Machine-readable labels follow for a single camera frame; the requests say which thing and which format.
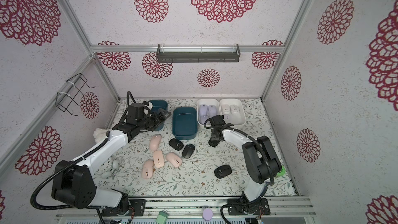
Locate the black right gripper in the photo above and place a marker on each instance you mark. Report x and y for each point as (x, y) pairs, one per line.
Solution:
(214, 137)

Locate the black mouse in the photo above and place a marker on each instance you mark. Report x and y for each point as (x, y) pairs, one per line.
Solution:
(222, 171)
(213, 143)
(188, 151)
(176, 144)

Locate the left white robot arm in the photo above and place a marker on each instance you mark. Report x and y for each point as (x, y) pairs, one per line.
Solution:
(73, 183)

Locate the green round toy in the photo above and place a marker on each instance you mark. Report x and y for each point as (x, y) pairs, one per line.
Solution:
(282, 172)

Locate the white plush dog toy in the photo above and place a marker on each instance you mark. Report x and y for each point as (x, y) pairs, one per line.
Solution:
(99, 134)

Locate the pink mouse top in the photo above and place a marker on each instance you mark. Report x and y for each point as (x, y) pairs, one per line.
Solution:
(155, 142)

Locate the pink mouse bottom left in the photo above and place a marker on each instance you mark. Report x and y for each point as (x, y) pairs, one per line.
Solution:
(147, 171)

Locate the floral table mat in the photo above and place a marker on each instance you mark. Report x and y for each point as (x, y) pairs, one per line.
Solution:
(196, 175)

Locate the left white storage box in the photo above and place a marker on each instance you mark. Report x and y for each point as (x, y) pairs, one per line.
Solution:
(207, 102)

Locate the pink mouse middle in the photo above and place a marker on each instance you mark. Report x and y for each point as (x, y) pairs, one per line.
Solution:
(158, 159)

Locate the large purple mouse bottom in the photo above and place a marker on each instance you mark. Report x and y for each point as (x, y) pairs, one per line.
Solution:
(212, 110)

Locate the green connector block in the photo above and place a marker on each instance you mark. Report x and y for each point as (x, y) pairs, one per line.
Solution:
(162, 217)

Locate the pink mouse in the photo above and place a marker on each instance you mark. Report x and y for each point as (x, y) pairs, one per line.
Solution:
(174, 159)
(147, 171)
(155, 142)
(158, 159)

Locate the purple round cap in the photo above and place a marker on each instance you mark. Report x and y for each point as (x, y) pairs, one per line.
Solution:
(207, 214)

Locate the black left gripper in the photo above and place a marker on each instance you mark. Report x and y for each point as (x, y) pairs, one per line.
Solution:
(158, 120)

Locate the teal storage box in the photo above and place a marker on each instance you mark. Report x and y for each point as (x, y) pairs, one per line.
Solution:
(156, 106)
(184, 124)

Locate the white mouse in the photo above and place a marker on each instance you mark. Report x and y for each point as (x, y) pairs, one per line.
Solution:
(234, 109)
(225, 109)
(227, 118)

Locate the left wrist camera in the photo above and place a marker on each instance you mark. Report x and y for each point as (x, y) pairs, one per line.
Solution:
(139, 110)

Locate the black wire wall rack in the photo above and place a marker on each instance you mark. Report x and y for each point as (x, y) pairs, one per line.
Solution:
(75, 84)

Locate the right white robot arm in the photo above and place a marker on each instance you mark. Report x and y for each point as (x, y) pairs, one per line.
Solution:
(261, 160)

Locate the right white storage box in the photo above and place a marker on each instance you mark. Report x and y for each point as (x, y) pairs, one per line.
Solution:
(238, 120)

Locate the white storage box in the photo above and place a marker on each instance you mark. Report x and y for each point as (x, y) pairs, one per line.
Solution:
(207, 102)
(238, 120)

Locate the pink mouse right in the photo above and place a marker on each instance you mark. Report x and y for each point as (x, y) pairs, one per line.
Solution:
(174, 159)

